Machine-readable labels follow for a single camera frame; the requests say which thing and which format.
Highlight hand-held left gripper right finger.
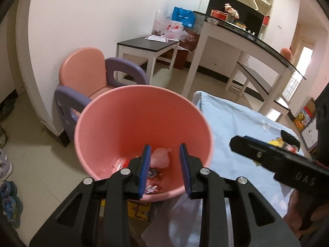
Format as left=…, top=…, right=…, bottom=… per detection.
left=179, top=143, right=301, bottom=247

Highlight dark red paper bag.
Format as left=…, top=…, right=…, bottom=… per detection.
left=180, top=28, right=201, bottom=53

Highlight dark shoe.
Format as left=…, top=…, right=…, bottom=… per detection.
left=0, top=99, right=16, bottom=123

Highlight white bench with black seat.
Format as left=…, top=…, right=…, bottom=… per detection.
left=225, top=62, right=291, bottom=122

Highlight light purple kids sneaker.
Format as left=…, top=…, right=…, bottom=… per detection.
left=0, top=148, right=13, bottom=181

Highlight red gift box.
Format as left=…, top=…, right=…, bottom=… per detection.
left=211, top=9, right=229, bottom=21

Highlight yellow printed box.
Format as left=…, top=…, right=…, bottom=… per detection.
left=101, top=198, right=152, bottom=222

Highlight pink plastic bucket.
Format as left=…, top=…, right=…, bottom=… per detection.
left=74, top=85, right=214, bottom=203

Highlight blue shopping bag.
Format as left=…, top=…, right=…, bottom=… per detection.
left=172, top=6, right=196, bottom=29

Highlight pink and purple kids chair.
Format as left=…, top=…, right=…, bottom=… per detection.
left=54, top=47, right=150, bottom=147

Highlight dark red box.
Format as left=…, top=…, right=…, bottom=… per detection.
left=164, top=48, right=189, bottom=70

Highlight flower bouquet in vase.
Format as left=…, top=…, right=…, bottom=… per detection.
left=224, top=3, right=240, bottom=23

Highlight white paper tray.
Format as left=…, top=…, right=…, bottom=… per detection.
left=145, top=34, right=169, bottom=43

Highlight round printed snack wrapper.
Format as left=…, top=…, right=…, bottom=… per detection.
left=147, top=167, right=163, bottom=180

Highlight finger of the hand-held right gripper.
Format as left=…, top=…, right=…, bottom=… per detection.
left=229, top=135, right=309, bottom=173

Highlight long black-top white counter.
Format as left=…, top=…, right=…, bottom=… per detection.
left=181, top=12, right=307, bottom=116

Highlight yellow toy figure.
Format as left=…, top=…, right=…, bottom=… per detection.
left=269, top=137, right=286, bottom=149

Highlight red snack wrapper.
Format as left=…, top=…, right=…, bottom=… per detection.
left=144, top=184, right=164, bottom=195

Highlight light blue blanket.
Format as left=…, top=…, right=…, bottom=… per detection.
left=141, top=91, right=311, bottom=247

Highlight person's right hand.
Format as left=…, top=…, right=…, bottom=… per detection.
left=283, top=191, right=313, bottom=240

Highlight blue kids sandal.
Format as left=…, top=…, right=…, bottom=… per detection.
left=0, top=180, right=18, bottom=199
left=2, top=196, right=23, bottom=228

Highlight white and red plastic bags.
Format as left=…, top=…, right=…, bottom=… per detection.
left=164, top=22, right=190, bottom=42

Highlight black ribbed plastic piece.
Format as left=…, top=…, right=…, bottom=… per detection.
left=280, top=130, right=301, bottom=151

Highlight small black-top white table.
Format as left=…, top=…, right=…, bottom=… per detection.
left=116, top=36, right=180, bottom=83

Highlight colourful printed carton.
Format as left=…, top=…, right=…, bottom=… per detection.
left=293, top=98, right=316, bottom=134

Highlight white wall shelf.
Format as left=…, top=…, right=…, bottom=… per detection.
left=216, top=0, right=275, bottom=40

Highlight grey framed white board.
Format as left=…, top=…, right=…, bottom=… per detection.
left=299, top=117, right=319, bottom=155

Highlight black wall panel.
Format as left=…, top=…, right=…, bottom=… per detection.
left=206, top=0, right=265, bottom=40

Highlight orange round ornament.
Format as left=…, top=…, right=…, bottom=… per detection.
left=280, top=47, right=293, bottom=62

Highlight crumpled pink plastic bag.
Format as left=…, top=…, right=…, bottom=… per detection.
left=150, top=147, right=172, bottom=169

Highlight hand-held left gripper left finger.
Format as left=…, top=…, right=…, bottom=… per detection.
left=29, top=144, right=152, bottom=247

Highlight tall clear plastic bag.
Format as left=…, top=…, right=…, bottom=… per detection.
left=153, top=10, right=170, bottom=36

